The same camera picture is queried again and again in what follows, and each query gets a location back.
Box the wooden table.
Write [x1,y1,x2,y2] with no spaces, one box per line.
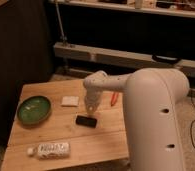
[1,80,128,171]

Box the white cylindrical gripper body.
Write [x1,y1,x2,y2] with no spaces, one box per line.
[84,95,100,115]

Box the black object on shelf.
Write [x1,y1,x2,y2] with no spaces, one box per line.
[152,54,181,64]

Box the plastic water bottle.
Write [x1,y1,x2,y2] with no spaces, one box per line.
[26,142,70,159]

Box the green bowl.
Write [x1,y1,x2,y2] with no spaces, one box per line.
[17,96,51,125]

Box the metal shelf unit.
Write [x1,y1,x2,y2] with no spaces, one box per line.
[48,0,195,76]

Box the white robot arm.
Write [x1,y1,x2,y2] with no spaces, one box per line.
[83,68,189,171]

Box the black eraser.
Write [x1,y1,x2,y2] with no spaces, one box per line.
[76,115,97,128]

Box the white sponge pad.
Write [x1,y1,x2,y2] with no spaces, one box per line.
[61,96,79,107]

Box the orange carrot toy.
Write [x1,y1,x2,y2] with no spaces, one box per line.
[110,92,119,106]

